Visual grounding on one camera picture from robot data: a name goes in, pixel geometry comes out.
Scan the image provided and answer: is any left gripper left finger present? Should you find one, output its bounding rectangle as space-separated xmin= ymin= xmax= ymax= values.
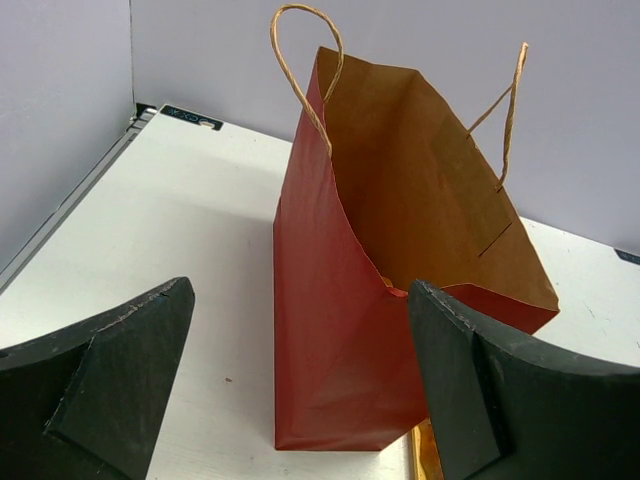
xmin=1 ymin=277 xmax=195 ymax=479

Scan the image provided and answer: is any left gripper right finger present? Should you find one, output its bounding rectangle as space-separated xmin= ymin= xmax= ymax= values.
xmin=409 ymin=280 xmax=639 ymax=479

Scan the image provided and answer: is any red paper bag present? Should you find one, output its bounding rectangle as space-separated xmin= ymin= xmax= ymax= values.
xmin=273 ymin=47 xmax=559 ymax=451

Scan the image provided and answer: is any yellow plastic tray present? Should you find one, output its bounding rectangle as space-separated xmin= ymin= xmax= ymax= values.
xmin=411 ymin=419 xmax=444 ymax=480

